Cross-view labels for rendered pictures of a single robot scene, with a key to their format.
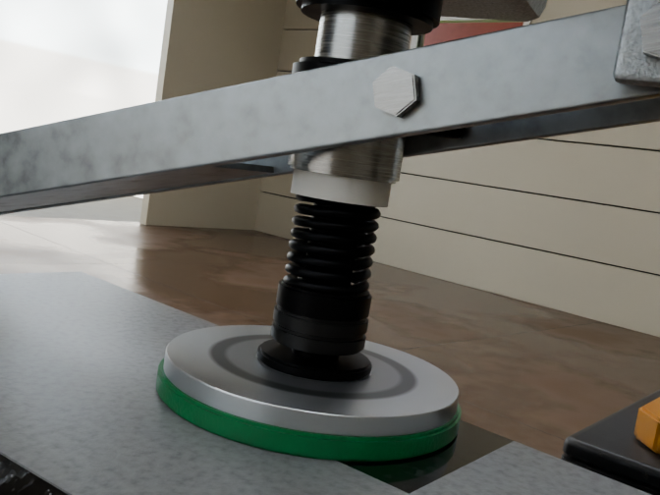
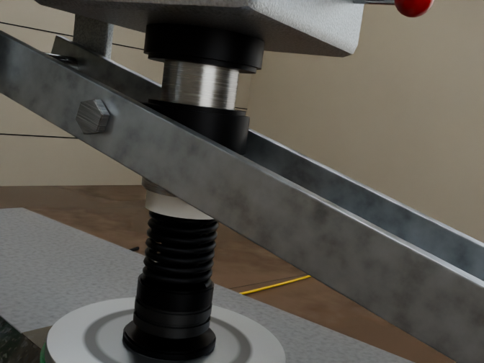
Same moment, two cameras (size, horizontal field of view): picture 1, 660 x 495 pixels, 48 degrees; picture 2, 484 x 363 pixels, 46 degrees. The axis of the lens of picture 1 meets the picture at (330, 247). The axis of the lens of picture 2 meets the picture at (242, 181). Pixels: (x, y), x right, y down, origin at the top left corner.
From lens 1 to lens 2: 102 cm
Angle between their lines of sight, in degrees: 165
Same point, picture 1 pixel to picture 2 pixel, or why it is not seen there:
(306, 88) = not seen: hidden behind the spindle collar
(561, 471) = (22, 312)
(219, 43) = not seen: outside the picture
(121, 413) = (289, 348)
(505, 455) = (47, 322)
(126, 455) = (271, 324)
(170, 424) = not seen: hidden behind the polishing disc
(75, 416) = (310, 345)
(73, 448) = (295, 327)
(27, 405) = (340, 352)
